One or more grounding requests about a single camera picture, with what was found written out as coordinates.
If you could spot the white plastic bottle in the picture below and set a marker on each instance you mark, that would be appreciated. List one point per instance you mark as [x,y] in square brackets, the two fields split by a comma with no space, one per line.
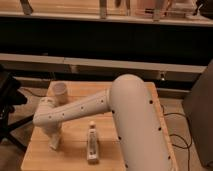
[92,144]

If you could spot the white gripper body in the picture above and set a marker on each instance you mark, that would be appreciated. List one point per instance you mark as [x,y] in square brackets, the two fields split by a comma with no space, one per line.
[53,131]

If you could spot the dark cabinet on right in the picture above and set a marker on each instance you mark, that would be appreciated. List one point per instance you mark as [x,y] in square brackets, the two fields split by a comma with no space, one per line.
[198,107]

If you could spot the long wooden bench shelf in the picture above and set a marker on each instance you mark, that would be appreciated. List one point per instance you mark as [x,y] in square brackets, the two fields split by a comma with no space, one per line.
[147,70]

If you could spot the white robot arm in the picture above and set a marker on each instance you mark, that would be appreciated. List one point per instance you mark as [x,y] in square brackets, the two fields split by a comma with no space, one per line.
[143,144]

